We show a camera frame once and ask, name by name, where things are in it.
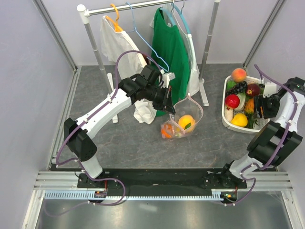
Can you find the black grapes toy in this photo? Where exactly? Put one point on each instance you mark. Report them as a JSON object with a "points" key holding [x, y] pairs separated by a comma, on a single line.
{"points": [[238, 88]]}

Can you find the orange spiky kiwano toy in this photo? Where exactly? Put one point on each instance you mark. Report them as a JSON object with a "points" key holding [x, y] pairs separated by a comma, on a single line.
{"points": [[249, 107]]}

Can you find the white fruit basket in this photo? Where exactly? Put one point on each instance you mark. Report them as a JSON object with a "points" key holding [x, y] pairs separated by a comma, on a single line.
{"points": [[261, 122]]}

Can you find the orange toy fruit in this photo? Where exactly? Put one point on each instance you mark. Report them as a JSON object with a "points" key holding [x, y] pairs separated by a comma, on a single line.
{"points": [[166, 131]]}

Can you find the silver clothes rack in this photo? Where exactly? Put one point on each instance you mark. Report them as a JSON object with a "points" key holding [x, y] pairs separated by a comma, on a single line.
{"points": [[86, 13]]}

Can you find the left aluminium frame post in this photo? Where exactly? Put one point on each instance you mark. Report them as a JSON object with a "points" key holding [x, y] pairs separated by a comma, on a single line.
{"points": [[54, 31]]}

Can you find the white t-shirt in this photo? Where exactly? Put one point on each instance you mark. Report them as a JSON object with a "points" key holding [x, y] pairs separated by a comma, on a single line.
{"points": [[113, 44]]}

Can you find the white-green cabbage toy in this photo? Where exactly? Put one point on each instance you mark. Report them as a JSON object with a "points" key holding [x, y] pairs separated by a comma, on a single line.
{"points": [[242, 97]]}

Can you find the dark red mangosteen toy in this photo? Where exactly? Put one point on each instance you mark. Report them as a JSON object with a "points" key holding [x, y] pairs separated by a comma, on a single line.
{"points": [[252, 90]]}

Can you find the white tank top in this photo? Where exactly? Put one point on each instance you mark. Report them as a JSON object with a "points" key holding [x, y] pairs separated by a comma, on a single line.
{"points": [[192, 87]]}

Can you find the red apple toy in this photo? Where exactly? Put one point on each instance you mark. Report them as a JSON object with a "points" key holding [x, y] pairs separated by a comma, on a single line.
{"points": [[232, 101]]}

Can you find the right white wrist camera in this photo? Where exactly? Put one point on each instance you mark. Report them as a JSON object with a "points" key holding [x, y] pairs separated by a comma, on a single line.
{"points": [[270, 88]]}

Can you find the light blue wire hanger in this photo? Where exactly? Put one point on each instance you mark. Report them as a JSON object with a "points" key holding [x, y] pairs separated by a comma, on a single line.
{"points": [[145, 40]]}

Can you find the green t-shirt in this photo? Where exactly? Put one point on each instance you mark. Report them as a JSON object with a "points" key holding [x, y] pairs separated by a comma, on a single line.
{"points": [[170, 53]]}

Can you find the clear pink-dotted zip bag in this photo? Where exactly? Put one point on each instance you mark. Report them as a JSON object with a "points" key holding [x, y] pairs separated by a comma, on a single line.
{"points": [[183, 107]]}

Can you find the right aluminium frame post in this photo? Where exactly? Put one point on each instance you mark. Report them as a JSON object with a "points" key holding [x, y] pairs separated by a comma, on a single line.
{"points": [[263, 32]]}

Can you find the yellow-orange mango toy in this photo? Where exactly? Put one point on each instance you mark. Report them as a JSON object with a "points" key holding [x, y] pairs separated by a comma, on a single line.
{"points": [[187, 123]]}

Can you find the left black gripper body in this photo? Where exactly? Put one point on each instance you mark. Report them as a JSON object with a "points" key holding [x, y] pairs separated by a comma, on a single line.
{"points": [[160, 98]]}

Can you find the slotted cable duct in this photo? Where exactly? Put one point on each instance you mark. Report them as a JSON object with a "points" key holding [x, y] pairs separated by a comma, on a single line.
{"points": [[97, 195]]}

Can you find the peach toy fruit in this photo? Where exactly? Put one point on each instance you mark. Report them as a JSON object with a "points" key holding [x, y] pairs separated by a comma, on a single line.
{"points": [[238, 75]]}

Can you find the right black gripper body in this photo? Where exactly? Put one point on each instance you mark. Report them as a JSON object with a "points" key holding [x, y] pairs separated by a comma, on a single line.
{"points": [[269, 105]]}

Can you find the orange hanger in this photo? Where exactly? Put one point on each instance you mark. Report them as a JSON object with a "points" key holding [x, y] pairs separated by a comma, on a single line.
{"points": [[115, 22]]}

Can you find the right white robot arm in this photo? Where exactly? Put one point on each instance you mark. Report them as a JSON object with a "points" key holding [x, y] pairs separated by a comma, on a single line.
{"points": [[276, 140]]}

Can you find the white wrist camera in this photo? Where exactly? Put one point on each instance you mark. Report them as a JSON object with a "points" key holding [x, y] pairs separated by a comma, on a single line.
{"points": [[165, 79], [270, 88]]}

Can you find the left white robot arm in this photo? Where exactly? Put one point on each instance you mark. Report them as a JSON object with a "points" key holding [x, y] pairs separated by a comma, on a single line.
{"points": [[150, 84]]}

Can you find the aluminium frame post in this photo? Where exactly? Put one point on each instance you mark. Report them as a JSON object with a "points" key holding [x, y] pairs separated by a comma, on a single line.
{"points": [[54, 31], [263, 32]]}

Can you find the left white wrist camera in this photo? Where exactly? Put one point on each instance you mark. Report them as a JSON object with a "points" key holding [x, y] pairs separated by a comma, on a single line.
{"points": [[165, 79]]}

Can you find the teal padded hanger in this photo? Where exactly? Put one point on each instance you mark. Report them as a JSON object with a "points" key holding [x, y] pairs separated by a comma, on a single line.
{"points": [[173, 16]]}

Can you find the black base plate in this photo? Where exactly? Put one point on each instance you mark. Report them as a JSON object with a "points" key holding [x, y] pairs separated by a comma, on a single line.
{"points": [[163, 182]]}

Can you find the yellow pear toy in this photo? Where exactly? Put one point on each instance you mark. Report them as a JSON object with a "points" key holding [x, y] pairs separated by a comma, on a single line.
{"points": [[240, 120]]}

